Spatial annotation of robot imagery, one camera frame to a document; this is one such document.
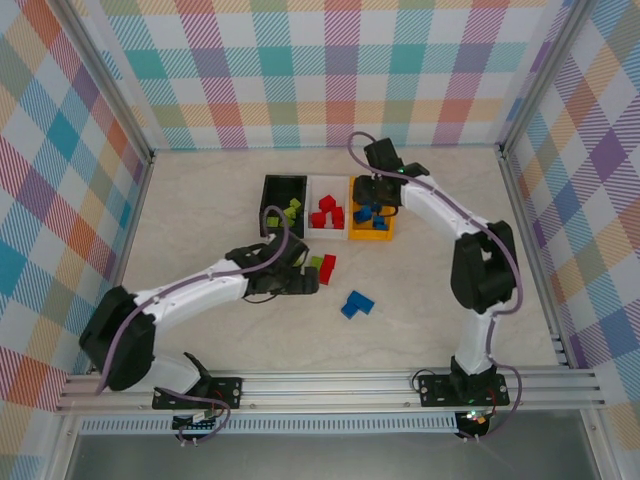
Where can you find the black mount plate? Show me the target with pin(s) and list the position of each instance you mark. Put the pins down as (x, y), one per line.
(435, 390)
(225, 390)

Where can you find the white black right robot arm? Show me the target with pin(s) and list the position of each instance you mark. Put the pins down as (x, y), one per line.
(440, 210)

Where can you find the aluminium frame post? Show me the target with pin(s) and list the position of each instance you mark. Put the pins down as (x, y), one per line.
(545, 75)
(107, 80)

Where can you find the green lego brick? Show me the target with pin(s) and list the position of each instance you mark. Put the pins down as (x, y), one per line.
(272, 220)
(316, 262)
(290, 216)
(295, 205)
(300, 257)

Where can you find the black right mount plate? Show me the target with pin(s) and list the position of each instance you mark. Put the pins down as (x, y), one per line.
(435, 390)

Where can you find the right circuit board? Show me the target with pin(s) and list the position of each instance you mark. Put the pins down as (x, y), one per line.
(475, 419)

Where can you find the aluminium side rail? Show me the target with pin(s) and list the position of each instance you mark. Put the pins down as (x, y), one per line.
(532, 250)
(136, 200)

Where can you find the black plastic bin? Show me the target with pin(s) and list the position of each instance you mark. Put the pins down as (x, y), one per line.
(280, 192)

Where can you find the black left mount plate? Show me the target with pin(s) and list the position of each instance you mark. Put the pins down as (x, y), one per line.
(225, 390)

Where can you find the yellow plastic bin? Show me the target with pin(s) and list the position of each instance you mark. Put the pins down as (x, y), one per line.
(370, 235)

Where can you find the circuit board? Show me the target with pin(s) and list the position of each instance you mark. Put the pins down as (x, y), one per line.
(195, 422)
(475, 419)

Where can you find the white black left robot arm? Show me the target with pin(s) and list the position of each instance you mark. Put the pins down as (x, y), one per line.
(200, 295)

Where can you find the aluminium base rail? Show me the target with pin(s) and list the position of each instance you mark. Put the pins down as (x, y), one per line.
(325, 390)

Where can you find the blue lego brick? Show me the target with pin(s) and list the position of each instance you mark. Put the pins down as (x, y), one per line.
(373, 208)
(362, 300)
(347, 310)
(381, 223)
(361, 216)

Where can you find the long red lego brick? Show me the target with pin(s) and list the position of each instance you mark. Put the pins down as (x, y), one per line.
(327, 269)

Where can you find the white plastic bin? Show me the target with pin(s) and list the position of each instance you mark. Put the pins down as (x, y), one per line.
(327, 234)

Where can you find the left circuit board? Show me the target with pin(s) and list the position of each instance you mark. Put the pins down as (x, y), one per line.
(195, 422)

